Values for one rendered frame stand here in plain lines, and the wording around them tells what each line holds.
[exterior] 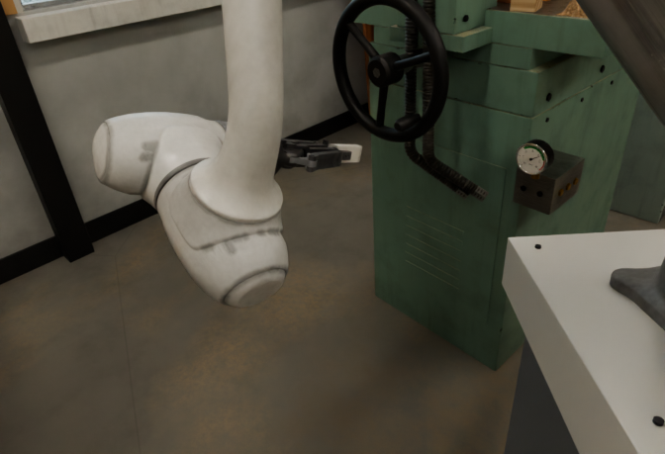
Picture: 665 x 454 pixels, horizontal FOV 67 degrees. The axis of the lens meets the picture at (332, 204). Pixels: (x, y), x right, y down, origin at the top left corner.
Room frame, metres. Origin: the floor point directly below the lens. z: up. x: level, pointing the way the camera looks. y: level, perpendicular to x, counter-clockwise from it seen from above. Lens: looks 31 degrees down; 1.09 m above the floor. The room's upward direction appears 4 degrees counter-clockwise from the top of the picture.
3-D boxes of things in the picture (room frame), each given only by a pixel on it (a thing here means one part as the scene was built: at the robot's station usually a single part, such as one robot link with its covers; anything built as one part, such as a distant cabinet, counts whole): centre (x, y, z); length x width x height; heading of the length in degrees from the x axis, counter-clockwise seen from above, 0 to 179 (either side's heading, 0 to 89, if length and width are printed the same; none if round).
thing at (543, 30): (1.09, -0.32, 0.87); 0.61 x 0.30 x 0.06; 40
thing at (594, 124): (1.26, -0.47, 0.36); 0.58 x 0.45 x 0.71; 130
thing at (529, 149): (0.84, -0.39, 0.65); 0.06 x 0.04 x 0.08; 40
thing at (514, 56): (1.14, -0.34, 0.82); 0.40 x 0.21 x 0.04; 40
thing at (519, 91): (1.26, -0.48, 0.76); 0.57 x 0.45 x 0.09; 130
